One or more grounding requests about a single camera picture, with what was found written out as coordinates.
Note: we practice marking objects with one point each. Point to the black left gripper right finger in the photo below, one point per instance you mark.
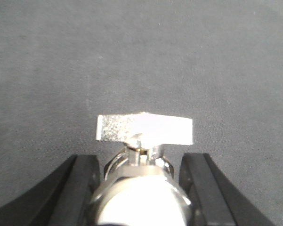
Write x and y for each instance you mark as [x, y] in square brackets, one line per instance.
[215, 200]

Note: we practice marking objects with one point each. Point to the silver metal valve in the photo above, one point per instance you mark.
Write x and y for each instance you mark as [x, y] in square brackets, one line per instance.
[139, 187]

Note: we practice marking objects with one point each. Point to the black conveyor belt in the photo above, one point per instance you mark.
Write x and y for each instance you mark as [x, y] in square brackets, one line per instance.
[219, 62]

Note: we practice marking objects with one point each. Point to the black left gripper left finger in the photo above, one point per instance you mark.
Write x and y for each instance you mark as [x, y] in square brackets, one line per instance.
[61, 199]

